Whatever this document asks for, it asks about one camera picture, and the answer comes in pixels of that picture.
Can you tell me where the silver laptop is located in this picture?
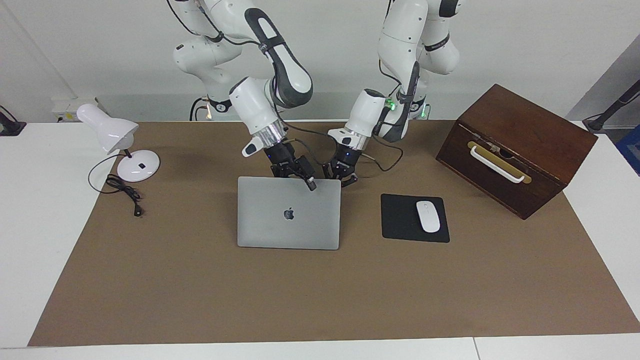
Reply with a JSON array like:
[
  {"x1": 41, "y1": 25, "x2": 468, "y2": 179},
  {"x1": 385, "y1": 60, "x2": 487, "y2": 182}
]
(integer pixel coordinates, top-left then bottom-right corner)
[{"x1": 237, "y1": 176, "x2": 342, "y2": 251}]

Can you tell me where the black mouse pad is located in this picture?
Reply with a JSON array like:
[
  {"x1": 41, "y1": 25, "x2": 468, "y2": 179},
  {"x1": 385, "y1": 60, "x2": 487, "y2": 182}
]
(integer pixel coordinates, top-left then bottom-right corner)
[{"x1": 380, "y1": 193, "x2": 451, "y2": 244}]

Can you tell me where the white computer mouse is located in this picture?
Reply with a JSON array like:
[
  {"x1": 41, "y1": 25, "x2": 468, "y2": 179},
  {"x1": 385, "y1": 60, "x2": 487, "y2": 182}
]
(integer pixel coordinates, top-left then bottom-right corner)
[{"x1": 416, "y1": 200, "x2": 441, "y2": 234}]

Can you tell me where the brown table mat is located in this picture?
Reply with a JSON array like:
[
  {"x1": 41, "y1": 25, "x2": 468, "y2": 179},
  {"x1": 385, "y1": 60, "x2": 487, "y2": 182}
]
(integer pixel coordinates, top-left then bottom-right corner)
[{"x1": 27, "y1": 120, "x2": 640, "y2": 347}]

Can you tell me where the white desk lamp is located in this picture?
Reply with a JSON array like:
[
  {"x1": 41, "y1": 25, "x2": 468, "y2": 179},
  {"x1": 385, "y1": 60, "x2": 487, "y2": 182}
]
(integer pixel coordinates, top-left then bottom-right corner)
[{"x1": 76, "y1": 103, "x2": 161, "y2": 183}]

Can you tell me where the dark brown wooden box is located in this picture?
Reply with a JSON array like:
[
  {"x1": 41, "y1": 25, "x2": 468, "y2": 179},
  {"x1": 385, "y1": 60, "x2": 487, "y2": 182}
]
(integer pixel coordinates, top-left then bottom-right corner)
[{"x1": 435, "y1": 83, "x2": 599, "y2": 221}]

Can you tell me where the black tripod stand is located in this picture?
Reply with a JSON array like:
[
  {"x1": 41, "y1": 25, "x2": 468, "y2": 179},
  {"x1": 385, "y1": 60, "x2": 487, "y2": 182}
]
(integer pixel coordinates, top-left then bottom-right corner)
[{"x1": 584, "y1": 79, "x2": 640, "y2": 134}]

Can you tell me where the black stand base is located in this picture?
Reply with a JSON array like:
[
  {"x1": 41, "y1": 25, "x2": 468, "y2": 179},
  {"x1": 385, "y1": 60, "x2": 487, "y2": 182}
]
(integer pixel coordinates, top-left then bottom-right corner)
[{"x1": 0, "y1": 105, "x2": 27, "y2": 137}]

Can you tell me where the blue crate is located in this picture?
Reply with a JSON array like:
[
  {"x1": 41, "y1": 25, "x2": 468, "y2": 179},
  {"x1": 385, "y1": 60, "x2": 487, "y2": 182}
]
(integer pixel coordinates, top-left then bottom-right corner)
[{"x1": 616, "y1": 125, "x2": 640, "y2": 177}]

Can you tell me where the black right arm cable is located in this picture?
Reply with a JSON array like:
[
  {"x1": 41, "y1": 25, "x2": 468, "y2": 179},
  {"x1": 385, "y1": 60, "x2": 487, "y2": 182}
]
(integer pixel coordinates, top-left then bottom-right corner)
[{"x1": 167, "y1": 0, "x2": 351, "y2": 171}]

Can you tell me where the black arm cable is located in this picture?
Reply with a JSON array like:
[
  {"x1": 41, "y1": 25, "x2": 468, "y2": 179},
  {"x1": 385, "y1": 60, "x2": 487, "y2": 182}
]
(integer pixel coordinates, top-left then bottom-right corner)
[
  {"x1": 363, "y1": 60, "x2": 416, "y2": 173},
  {"x1": 167, "y1": 0, "x2": 351, "y2": 171}
]

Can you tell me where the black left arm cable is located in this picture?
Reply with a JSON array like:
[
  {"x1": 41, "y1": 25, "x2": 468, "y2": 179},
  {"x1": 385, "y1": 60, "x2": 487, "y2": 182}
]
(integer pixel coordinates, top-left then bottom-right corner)
[{"x1": 363, "y1": 60, "x2": 416, "y2": 173}]

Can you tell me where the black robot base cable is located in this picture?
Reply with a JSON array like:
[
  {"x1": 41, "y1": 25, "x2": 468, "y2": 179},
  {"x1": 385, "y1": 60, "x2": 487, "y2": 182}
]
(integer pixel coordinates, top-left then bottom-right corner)
[{"x1": 189, "y1": 97, "x2": 208, "y2": 122}]

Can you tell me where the white box handle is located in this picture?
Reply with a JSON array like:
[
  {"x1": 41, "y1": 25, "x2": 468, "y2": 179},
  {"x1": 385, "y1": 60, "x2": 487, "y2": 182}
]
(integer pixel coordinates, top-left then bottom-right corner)
[{"x1": 470, "y1": 145, "x2": 527, "y2": 184}]

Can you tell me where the black lamp power cable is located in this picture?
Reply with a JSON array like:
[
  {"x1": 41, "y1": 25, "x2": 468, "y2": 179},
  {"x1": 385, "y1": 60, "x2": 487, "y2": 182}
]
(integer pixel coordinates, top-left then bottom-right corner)
[{"x1": 88, "y1": 154, "x2": 146, "y2": 218}]

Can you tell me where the white wall socket strip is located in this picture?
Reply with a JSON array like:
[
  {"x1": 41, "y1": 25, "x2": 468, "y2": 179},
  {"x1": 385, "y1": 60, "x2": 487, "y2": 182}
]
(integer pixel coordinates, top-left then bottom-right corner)
[{"x1": 52, "y1": 97, "x2": 98, "y2": 123}]

